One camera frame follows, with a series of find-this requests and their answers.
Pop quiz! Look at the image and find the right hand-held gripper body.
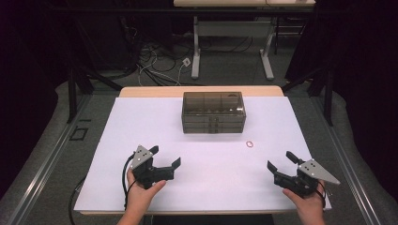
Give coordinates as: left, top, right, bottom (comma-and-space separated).
273, 158, 341, 199

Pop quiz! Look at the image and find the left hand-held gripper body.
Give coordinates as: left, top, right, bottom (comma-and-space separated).
130, 144, 176, 190

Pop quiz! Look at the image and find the smoky clear plastic drawer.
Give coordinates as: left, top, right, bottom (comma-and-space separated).
182, 122, 246, 129
183, 127, 245, 135
181, 114, 247, 124

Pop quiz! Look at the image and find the smoky clear drawer cabinet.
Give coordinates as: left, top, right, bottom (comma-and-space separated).
181, 91, 247, 135

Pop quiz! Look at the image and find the person's right hand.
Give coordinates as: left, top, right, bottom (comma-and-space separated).
282, 183, 327, 219

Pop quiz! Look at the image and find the person's left hand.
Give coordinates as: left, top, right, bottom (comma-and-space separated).
125, 171, 167, 217

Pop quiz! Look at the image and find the white table mat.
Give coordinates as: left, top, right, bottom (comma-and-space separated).
73, 96, 332, 213

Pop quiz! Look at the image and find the light wooden table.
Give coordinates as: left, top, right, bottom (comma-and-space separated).
79, 85, 327, 217

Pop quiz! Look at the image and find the black metal stand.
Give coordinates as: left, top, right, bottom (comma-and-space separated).
281, 67, 334, 127
66, 67, 124, 125

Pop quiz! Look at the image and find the dark curtain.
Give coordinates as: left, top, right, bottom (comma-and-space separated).
0, 0, 139, 201
284, 0, 398, 201

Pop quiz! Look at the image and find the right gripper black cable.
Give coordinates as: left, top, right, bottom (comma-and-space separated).
314, 180, 329, 202

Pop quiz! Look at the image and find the aluminium floor rail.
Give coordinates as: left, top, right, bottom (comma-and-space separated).
313, 97, 382, 225
6, 93, 92, 225

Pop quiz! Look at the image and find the black cable at table edge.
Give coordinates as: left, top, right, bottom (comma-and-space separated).
68, 176, 87, 225

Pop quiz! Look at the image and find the bundle of floor cables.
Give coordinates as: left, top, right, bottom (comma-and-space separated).
134, 41, 196, 87

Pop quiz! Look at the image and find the white metal frame desk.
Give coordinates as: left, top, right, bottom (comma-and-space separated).
173, 0, 316, 81

